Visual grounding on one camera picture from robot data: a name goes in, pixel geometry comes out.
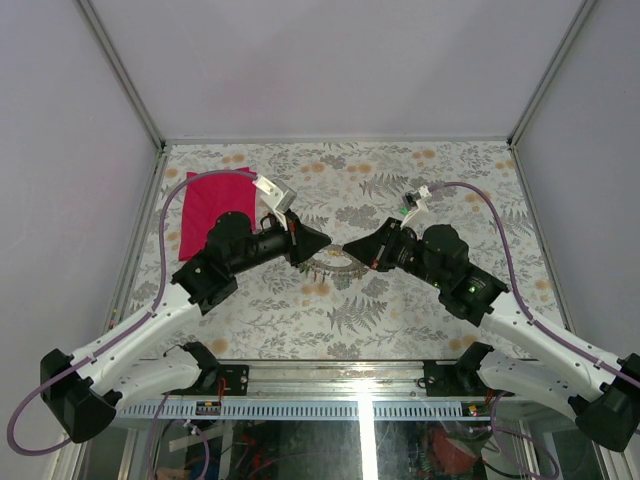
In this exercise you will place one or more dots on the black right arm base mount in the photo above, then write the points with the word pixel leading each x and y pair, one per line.
pixel 448 379

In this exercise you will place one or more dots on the white slotted cable duct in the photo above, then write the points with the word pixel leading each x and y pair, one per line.
pixel 247 409

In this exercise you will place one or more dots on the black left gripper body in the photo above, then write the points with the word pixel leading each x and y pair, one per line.
pixel 297 265

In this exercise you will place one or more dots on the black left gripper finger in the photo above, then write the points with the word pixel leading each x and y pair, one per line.
pixel 308 248
pixel 306 235

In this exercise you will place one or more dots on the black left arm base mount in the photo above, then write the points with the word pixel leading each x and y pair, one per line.
pixel 229 380

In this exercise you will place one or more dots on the red folded cloth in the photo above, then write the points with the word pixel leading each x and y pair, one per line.
pixel 206 200

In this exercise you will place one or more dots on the aluminium front rail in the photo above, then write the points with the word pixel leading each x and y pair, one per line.
pixel 340 377

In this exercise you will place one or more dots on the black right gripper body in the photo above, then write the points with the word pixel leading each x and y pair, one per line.
pixel 399 251

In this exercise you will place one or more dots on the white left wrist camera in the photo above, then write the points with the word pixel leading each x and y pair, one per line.
pixel 277 196

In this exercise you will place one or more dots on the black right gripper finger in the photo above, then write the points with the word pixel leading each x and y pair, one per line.
pixel 372 243
pixel 369 256

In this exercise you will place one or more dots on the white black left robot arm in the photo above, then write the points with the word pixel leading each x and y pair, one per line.
pixel 85 389

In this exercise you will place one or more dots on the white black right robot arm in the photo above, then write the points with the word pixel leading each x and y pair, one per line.
pixel 441 258

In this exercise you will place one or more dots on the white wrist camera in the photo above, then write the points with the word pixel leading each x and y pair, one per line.
pixel 277 196
pixel 416 204

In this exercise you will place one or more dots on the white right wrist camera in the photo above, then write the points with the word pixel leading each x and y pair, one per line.
pixel 416 204

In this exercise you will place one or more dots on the floral table mat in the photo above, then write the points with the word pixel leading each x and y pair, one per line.
pixel 333 308

